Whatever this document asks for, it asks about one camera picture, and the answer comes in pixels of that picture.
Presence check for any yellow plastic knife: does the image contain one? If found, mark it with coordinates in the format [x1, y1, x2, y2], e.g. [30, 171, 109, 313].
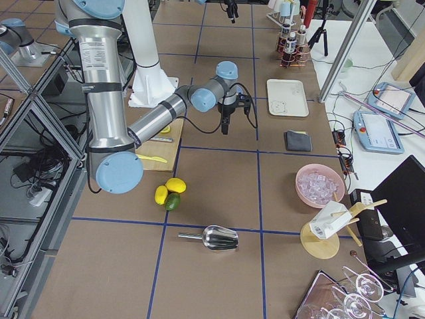
[137, 154, 168, 163]

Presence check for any steel ice scoop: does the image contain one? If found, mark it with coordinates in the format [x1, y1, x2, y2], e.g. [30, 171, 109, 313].
[178, 225, 239, 251]

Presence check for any copper wire bottle rack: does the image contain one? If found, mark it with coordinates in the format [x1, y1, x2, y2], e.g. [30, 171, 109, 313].
[276, 37, 310, 68]

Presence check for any whole yellow lemon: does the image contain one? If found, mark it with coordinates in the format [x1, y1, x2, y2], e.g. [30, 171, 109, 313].
[165, 177, 187, 193]

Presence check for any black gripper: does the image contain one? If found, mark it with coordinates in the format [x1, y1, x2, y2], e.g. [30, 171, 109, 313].
[217, 101, 238, 135]
[224, 0, 238, 23]

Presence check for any cream bear serving tray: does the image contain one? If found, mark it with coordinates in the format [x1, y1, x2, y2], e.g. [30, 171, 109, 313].
[266, 79, 309, 118]

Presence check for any grey and yellow cloth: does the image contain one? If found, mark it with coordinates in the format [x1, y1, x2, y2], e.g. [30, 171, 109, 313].
[284, 130, 313, 152]

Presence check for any white paper carton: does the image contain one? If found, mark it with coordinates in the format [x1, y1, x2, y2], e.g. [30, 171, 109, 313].
[309, 201, 352, 240]

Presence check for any green lime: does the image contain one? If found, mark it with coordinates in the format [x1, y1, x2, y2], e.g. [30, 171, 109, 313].
[165, 193, 181, 211]

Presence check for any blue teach pendant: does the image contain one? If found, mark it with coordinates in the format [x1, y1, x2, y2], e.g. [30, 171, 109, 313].
[367, 82, 416, 120]
[353, 111, 404, 154]

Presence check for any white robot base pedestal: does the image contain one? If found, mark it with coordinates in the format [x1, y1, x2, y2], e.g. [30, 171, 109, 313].
[123, 0, 179, 108]

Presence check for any steel muddler black tip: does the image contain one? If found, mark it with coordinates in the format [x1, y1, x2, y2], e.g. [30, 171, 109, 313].
[149, 136, 173, 143]

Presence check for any wooden cutting board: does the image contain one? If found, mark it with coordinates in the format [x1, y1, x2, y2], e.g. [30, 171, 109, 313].
[136, 119, 183, 171]

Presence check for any black tripod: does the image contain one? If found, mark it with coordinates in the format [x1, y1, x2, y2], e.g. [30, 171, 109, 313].
[308, 0, 329, 56]

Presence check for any tea bottle white cap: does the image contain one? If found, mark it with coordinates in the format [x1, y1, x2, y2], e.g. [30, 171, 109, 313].
[281, 22, 291, 57]

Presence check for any lemon half slice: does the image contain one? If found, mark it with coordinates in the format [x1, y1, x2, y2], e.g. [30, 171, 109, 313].
[160, 126, 171, 134]

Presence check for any black monitor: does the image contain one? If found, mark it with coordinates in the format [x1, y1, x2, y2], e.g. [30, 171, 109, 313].
[350, 155, 424, 274]

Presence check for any wooden cup stand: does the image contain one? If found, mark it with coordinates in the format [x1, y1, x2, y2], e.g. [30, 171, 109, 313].
[300, 199, 387, 259]

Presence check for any pink bowl of ice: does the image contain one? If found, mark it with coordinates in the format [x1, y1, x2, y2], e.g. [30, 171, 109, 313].
[295, 163, 345, 208]

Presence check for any aluminium frame post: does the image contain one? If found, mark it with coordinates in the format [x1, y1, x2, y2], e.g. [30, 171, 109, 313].
[318, 0, 377, 103]

